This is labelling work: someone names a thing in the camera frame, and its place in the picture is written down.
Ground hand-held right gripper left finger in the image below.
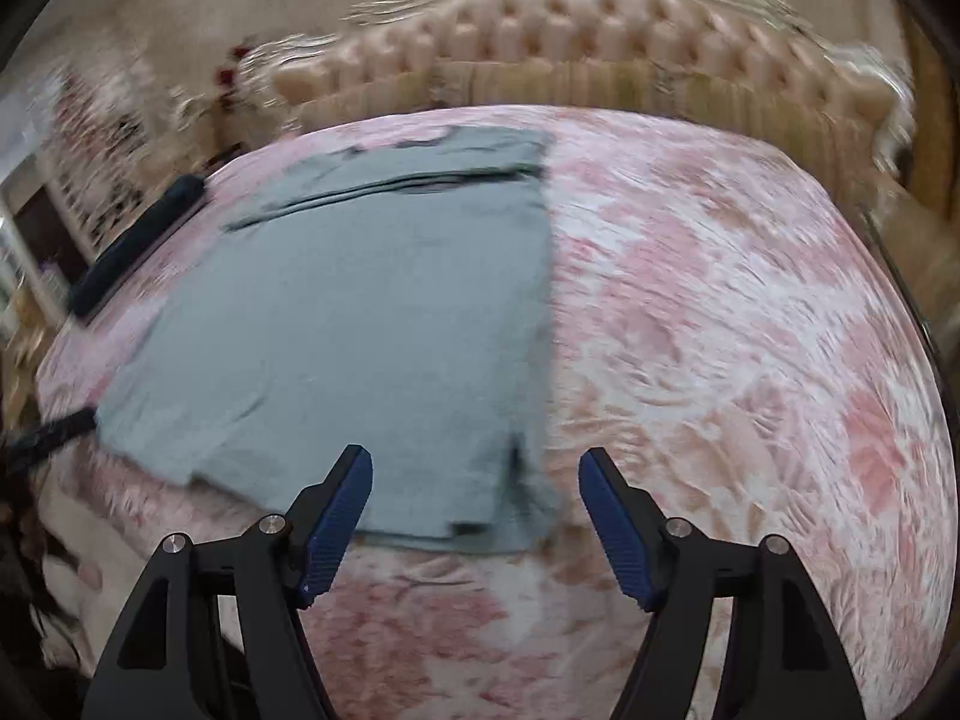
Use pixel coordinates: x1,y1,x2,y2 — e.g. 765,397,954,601
79,444,376,720

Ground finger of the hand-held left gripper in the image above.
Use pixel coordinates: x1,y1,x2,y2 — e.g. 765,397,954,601
0,409,98,466

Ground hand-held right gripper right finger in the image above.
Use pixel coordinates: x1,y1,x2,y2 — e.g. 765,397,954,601
577,446,867,720

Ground light blue long-sleeve shirt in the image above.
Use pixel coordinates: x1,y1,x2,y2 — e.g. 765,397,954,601
94,126,563,556

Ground pink floral blanket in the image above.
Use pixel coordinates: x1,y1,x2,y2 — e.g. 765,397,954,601
34,105,946,720

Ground dark folded garment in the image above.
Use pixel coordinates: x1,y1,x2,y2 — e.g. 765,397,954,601
66,174,207,320

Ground red roses in vase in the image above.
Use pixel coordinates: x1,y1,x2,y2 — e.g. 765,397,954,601
214,45,256,102

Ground tufted pink leather sofa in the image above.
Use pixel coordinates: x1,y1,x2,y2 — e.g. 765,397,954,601
247,0,920,188

